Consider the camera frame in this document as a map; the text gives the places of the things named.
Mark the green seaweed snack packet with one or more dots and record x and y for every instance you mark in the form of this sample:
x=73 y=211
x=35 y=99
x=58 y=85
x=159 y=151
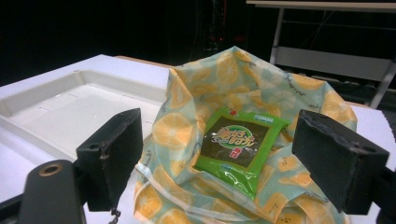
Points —
x=236 y=146

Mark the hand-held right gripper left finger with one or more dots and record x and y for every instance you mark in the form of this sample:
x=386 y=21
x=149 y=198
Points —
x=112 y=155

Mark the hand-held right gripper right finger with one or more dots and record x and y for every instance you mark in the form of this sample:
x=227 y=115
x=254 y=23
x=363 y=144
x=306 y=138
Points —
x=333 y=161

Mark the white plastic tray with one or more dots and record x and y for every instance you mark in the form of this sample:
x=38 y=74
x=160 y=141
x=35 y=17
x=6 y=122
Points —
x=74 y=109

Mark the lemon print fabric bag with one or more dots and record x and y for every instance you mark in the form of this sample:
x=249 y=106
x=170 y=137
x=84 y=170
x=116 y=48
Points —
x=230 y=93

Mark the dark equipment stand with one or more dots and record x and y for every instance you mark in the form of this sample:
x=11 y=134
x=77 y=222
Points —
x=218 y=28

